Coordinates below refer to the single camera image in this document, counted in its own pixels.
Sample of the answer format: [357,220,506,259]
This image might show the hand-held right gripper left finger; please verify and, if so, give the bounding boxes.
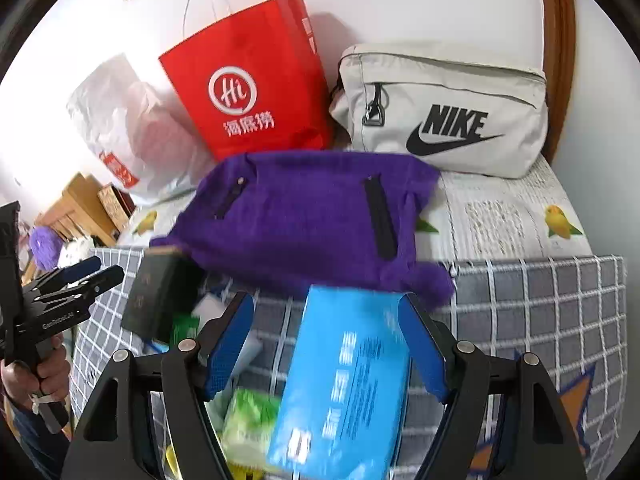
[60,290,256,480]

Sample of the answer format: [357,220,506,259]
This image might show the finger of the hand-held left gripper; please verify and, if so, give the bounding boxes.
[37,256,103,293]
[30,265,126,318]

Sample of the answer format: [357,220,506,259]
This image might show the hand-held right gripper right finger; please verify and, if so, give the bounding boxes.
[397,292,588,480]

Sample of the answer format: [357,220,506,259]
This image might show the white sponge block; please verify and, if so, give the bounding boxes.
[231,332,265,378]

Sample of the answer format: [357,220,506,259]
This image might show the dark green box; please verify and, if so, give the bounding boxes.
[121,247,203,346]

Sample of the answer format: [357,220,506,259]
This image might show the blue tissue packet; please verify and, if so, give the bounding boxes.
[266,285,412,480]

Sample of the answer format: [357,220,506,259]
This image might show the yellow mesh pouch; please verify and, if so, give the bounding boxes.
[162,442,271,480]

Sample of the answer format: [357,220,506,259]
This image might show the person's left hand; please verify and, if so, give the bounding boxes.
[0,335,71,403]

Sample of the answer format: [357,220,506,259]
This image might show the purple fluffy ball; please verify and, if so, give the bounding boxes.
[29,226,63,271]

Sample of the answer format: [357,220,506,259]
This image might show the green card packet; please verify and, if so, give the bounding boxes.
[170,315,201,356]

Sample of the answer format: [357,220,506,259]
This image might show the wooden cabinet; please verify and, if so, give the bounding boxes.
[35,172,121,248]

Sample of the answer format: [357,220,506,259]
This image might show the printed wooden box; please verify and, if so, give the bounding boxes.
[97,185,136,233]

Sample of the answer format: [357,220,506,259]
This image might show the green white wipes packet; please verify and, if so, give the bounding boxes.
[220,387,283,466]

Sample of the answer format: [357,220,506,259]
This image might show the grey checked blanket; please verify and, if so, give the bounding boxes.
[67,247,628,480]

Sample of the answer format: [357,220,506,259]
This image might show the person's dark pants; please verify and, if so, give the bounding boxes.
[0,402,68,480]

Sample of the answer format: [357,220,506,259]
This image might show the purple fuzzy bag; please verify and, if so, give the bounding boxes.
[149,151,456,311]

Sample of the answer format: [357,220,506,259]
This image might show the white plastic shopping bag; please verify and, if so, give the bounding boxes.
[66,52,218,201]

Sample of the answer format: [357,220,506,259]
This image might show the red paper bag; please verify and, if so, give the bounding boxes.
[159,0,333,162]

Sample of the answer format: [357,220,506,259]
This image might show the beige sling bag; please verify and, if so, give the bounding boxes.
[329,42,549,179]

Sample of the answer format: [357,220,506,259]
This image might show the brown wooden frame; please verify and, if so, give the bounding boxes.
[535,0,576,163]

